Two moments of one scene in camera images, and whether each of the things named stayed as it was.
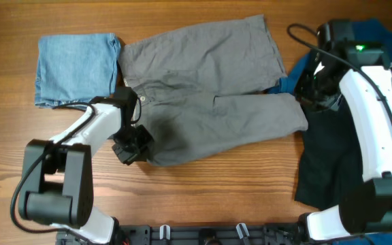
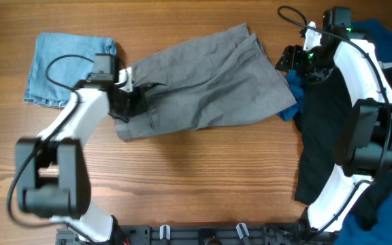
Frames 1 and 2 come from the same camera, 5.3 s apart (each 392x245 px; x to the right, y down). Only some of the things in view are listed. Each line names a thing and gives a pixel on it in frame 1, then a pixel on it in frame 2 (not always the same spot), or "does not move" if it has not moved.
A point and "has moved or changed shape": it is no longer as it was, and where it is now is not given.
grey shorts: x=205 y=87 has moved or changed shape
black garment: x=331 y=167 does not move
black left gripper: x=127 y=157 to x=136 y=105
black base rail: x=197 y=234 does not move
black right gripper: x=301 y=93 to x=291 y=61
